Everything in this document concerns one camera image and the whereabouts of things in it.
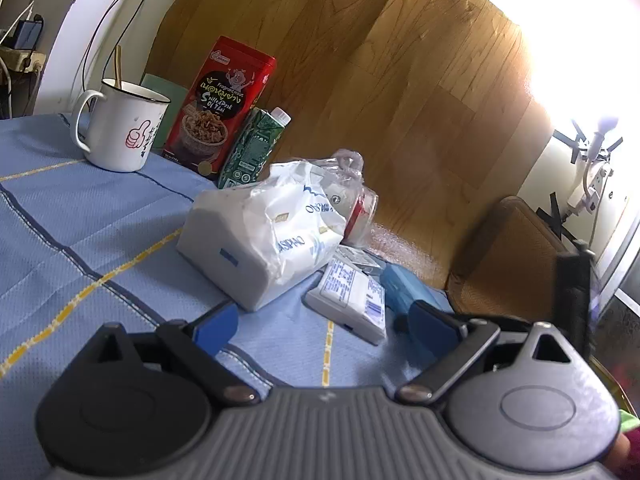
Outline power strip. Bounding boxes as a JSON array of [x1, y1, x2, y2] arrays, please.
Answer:
[[0, 45, 48, 75]]

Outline blue striped tablecloth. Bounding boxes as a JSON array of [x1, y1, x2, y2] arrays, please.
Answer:
[[0, 112, 453, 480]]

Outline black wall tape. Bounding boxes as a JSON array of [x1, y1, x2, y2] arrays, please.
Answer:
[[537, 129, 626, 228]]

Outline flat clear wrapper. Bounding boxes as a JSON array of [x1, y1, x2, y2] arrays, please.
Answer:
[[334, 246, 387, 274]]

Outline white wall socket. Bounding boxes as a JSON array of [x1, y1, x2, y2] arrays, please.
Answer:
[[567, 117, 621, 218]]

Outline red food tin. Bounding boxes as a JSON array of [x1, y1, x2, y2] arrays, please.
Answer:
[[164, 36, 277, 181]]

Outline white enamel mug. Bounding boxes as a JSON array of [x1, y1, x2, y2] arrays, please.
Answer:
[[75, 77, 172, 172]]

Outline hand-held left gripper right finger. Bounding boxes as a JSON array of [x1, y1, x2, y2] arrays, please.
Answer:
[[397, 300, 587, 405]]

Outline blue soft pack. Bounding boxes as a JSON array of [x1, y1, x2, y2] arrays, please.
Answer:
[[380, 263, 451, 332]]

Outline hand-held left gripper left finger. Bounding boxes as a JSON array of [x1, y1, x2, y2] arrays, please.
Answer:
[[82, 304, 263, 407]]

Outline large white tissue pack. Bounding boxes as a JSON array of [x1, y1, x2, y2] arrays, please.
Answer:
[[176, 160, 347, 312]]

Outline small white tissue packet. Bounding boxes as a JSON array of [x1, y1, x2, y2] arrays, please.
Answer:
[[304, 260, 388, 346]]

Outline green card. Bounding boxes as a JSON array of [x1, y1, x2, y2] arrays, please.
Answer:
[[140, 73, 190, 150]]

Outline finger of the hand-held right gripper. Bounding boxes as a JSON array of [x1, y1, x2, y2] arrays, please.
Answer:
[[555, 239, 597, 357]]

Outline black wall cables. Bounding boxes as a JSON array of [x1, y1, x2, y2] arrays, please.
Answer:
[[81, 0, 153, 92]]

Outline black charger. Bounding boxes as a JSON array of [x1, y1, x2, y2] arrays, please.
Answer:
[[12, 16, 44, 51]]

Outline green drink carton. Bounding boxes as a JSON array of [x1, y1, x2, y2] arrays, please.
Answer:
[[218, 106, 292, 190]]

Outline knotted clear plastic bag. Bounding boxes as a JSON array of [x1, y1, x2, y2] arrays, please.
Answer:
[[315, 149, 380, 247]]

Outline wooden chair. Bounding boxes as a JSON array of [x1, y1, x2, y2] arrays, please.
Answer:
[[446, 196, 587, 328]]

